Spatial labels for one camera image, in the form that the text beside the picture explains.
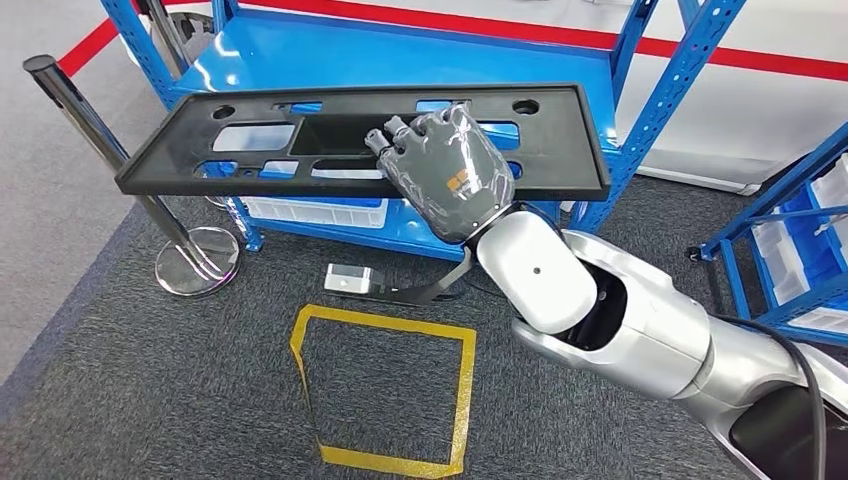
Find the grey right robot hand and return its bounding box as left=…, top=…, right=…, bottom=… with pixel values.
left=364, top=102, right=517, bottom=245

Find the black plastic panel part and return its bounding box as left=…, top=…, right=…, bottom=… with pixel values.
left=114, top=82, right=612, bottom=202

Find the blue metal shelf rack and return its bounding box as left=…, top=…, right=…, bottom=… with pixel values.
left=685, top=122, right=848, bottom=349
left=99, top=0, right=749, bottom=263

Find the yellow floor tape square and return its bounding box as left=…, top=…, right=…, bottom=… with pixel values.
left=289, top=303, right=478, bottom=480

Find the red barrier belt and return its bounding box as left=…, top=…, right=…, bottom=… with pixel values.
left=58, top=0, right=848, bottom=84

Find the white car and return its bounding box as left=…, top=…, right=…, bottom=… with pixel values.
left=119, top=0, right=848, bottom=197

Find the blue plastic bin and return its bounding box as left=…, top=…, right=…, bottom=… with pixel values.
left=781, top=185, right=848, bottom=313

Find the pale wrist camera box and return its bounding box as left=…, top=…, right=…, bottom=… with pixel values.
left=323, top=262, right=374, bottom=293

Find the chrome stanchion post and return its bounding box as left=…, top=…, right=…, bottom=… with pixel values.
left=23, top=54, right=241, bottom=297
left=135, top=0, right=230, bottom=211

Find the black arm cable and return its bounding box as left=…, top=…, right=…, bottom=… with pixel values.
left=715, top=314, right=828, bottom=480

